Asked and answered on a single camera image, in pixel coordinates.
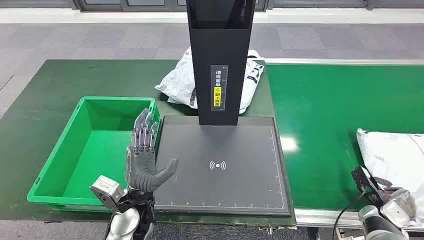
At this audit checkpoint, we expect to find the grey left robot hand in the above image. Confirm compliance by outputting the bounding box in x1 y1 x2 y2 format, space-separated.
125 108 180 194

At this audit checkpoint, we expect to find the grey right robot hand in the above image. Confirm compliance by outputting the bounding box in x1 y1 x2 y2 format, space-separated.
380 187 418 220

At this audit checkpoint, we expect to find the white parcel bag red logo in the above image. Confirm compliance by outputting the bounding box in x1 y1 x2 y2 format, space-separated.
356 128 424 228

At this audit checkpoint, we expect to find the white parcel bag black print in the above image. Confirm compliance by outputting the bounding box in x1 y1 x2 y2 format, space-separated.
154 46 265 115

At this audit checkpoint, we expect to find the black inbound scanner machine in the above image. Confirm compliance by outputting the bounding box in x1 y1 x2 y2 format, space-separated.
152 0 292 218

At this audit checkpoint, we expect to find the green conveyor belt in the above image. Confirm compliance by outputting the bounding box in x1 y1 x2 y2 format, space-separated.
264 62 424 211

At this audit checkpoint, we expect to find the green plastic bin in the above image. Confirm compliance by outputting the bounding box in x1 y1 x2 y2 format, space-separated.
27 96 162 213

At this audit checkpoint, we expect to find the yellow black label sticker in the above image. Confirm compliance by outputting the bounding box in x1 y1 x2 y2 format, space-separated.
210 64 229 113

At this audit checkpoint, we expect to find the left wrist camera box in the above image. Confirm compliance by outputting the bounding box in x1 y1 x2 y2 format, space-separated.
89 175 125 210

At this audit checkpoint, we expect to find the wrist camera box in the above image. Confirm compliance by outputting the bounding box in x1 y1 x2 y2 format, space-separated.
351 165 385 208
89 175 125 210

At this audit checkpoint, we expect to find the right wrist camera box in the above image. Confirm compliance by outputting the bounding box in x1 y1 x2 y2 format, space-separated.
351 165 385 208

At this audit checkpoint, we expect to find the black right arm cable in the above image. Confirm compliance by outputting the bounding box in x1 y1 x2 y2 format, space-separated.
332 188 367 240

